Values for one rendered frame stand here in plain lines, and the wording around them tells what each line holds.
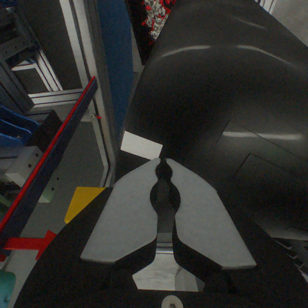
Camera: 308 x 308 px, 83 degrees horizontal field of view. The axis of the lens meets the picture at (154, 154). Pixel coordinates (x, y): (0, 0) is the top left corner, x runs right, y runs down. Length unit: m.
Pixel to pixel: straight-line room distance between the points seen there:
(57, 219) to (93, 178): 0.28
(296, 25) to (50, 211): 1.69
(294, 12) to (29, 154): 1.41
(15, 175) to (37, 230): 0.59
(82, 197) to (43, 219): 0.63
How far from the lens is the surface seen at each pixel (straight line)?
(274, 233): 0.24
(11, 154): 0.57
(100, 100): 0.44
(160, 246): 0.91
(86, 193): 0.47
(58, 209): 1.07
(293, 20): 1.45
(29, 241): 0.20
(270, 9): 1.28
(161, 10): 0.38
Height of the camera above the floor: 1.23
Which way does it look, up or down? 44 degrees down
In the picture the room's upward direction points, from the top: 178 degrees counter-clockwise
